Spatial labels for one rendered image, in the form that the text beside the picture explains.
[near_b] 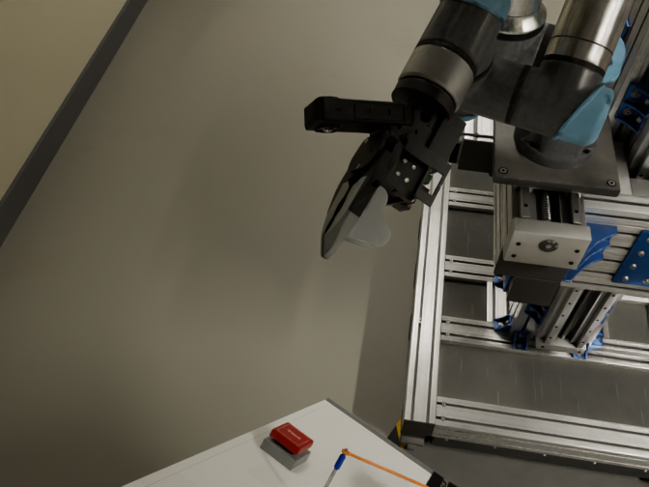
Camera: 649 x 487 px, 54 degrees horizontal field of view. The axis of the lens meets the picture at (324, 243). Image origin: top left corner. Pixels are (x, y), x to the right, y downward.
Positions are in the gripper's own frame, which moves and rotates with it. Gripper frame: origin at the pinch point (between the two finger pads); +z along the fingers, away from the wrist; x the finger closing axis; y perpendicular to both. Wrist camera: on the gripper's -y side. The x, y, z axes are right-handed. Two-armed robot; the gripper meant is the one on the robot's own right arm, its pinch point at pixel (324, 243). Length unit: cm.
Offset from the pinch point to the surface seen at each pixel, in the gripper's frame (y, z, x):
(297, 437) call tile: 18.6, 20.4, 26.1
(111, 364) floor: 7, 39, 172
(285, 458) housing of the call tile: 17.7, 23.5, 24.3
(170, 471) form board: 1.8, 29.7, 15.6
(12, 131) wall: -68, -18, 217
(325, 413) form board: 30, 16, 46
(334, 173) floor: 49, -71, 195
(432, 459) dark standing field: 101, 14, 116
